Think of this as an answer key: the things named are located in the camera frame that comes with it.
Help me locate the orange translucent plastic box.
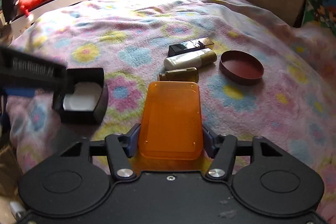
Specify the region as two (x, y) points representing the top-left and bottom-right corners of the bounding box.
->
(138, 81), (203, 161)

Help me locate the black compact case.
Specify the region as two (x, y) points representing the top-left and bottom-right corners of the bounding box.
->
(52, 68), (109, 126)

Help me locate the amber glass bottle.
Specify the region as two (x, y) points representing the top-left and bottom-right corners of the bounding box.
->
(158, 68), (199, 83)

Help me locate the dark red round lid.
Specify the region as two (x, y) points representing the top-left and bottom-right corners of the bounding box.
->
(219, 50), (264, 86)

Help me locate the white gold cosmetic tube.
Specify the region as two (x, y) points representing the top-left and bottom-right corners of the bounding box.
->
(163, 48), (217, 71)

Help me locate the black gold lipstick tube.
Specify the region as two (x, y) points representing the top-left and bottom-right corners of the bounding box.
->
(167, 38), (215, 57)

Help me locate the pink floral fleece blanket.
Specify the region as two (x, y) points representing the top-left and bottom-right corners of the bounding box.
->
(4, 0), (336, 219)

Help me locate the white wooden chair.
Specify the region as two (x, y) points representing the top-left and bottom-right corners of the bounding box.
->
(10, 0), (87, 39)

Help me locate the cartoon picture board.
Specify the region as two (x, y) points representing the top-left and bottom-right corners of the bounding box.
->
(302, 0), (335, 35)

